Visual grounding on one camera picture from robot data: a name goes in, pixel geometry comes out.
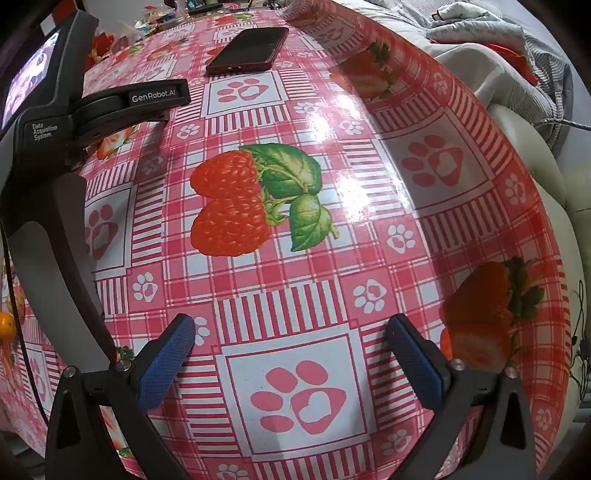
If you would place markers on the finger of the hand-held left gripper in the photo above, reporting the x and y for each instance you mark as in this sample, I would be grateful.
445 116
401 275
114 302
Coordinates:
120 122

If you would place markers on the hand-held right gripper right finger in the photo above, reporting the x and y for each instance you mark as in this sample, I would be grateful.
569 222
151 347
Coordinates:
415 360

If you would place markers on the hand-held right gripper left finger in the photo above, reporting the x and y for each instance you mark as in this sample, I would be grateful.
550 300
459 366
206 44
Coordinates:
166 360

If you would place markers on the small tangerine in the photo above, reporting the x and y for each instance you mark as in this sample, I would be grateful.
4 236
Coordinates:
6 321

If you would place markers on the lit screen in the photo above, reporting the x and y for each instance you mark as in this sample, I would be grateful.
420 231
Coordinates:
30 78

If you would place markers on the strawberry print checked tablecloth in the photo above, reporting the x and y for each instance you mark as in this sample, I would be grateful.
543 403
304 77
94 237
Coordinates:
323 300

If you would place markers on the dark smartphone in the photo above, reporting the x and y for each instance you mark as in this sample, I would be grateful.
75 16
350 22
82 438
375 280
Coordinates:
249 48

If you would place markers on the beige sofa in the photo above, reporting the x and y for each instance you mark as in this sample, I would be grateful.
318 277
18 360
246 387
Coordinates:
535 184

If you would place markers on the red cloth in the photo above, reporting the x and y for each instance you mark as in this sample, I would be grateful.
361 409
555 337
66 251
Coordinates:
512 53

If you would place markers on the grey striped blanket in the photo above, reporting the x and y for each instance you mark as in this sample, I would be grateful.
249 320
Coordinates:
547 60

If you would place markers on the light grey cloth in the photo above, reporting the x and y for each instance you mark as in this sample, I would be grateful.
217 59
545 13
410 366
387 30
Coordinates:
461 25

